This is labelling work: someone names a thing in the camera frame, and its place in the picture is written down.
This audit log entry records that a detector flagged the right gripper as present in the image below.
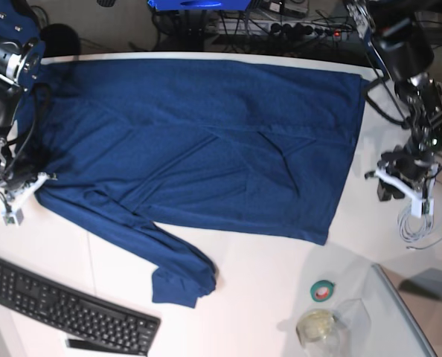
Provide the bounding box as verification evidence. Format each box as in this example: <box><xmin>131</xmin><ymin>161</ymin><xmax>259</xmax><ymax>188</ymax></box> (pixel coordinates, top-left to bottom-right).
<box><xmin>0</xmin><ymin>156</ymin><xmax>50</xmax><ymax>197</ymax></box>

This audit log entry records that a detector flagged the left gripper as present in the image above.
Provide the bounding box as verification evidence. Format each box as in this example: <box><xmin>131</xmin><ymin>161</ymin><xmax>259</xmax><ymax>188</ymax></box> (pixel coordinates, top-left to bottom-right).
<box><xmin>377</xmin><ymin>147</ymin><xmax>435</xmax><ymax>202</ymax></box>

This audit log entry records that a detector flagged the dark blue t-shirt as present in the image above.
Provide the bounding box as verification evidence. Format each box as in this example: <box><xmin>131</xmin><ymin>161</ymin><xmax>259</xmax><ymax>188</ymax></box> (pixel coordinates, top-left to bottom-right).
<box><xmin>24</xmin><ymin>59</ymin><xmax>365</xmax><ymax>308</ymax></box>

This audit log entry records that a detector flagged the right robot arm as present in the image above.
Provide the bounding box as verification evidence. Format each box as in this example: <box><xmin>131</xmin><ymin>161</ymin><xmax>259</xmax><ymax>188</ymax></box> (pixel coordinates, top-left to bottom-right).
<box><xmin>0</xmin><ymin>1</ymin><xmax>45</xmax><ymax>193</ymax></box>

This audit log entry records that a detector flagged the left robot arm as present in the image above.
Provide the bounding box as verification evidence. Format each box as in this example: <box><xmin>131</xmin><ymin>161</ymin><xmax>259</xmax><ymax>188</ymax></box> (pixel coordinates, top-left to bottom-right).
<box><xmin>344</xmin><ymin>1</ymin><xmax>442</xmax><ymax>202</ymax></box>

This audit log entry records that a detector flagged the glass panel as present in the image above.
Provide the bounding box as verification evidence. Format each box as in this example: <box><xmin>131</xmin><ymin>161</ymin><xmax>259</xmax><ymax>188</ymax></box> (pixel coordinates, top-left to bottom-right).
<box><xmin>371</xmin><ymin>261</ymin><xmax>442</xmax><ymax>356</ymax></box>

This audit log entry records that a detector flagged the green electrical tape roll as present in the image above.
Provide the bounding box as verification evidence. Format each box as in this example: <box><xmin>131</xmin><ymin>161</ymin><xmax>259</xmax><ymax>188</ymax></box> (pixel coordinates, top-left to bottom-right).
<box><xmin>310</xmin><ymin>280</ymin><xmax>336</xmax><ymax>302</ymax></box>

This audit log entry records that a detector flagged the black computer keyboard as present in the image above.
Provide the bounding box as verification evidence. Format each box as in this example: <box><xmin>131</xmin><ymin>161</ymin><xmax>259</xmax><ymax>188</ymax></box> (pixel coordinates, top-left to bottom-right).
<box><xmin>0</xmin><ymin>258</ymin><xmax>161</xmax><ymax>356</ymax></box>

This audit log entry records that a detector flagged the clear glass jar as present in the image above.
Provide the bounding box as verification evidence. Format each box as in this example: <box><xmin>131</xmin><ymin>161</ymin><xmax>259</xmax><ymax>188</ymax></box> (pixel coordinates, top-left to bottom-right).
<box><xmin>295</xmin><ymin>309</ymin><xmax>341</xmax><ymax>356</ymax></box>

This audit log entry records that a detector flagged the black power strip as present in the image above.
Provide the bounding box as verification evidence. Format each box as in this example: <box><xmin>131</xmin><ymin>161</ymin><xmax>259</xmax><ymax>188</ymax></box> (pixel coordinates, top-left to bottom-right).
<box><xmin>269</xmin><ymin>22</ymin><xmax>350</xmax><ymax>40</ymax></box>

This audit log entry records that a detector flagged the blue box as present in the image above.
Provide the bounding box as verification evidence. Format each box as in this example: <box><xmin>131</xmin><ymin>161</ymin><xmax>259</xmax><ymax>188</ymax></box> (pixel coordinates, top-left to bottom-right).
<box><xmin>147</xmin><ymin>0</ymin><xmax>250</xmax><ymax>11</ymax></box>

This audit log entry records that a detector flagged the coiled white cable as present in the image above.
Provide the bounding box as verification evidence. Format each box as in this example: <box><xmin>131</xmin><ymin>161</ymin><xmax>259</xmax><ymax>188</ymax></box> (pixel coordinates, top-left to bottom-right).
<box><xmin>397</xmin><ymin>161</ymin><xmax>442</xmax><ymax>251</ymax></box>

